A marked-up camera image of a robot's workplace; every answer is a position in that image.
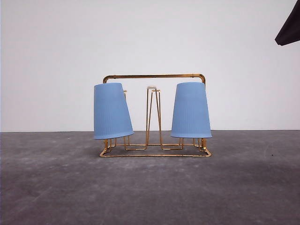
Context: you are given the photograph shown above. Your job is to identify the gold wire cup rack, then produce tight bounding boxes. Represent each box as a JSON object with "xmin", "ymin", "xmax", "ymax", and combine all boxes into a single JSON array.
[{"xmin": 100, "ymin": 74, "xmax": 212, "ymax": 158}]

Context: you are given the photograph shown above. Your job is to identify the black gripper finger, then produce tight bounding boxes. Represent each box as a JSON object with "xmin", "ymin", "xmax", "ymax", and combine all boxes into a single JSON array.
[{"xmin": 275, "ymin": 0, "xmax": 300, "ymax": 46}]

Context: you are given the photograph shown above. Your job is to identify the blue ribbed cup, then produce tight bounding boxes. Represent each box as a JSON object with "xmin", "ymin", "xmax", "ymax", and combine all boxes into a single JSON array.
[
  {"xmin": 94, "ymin": 82, "xmax": 134, "ymax": 140},
  {"xmin": 171, "ymin": 82, "xmax": 212, "ymax": 138}
]

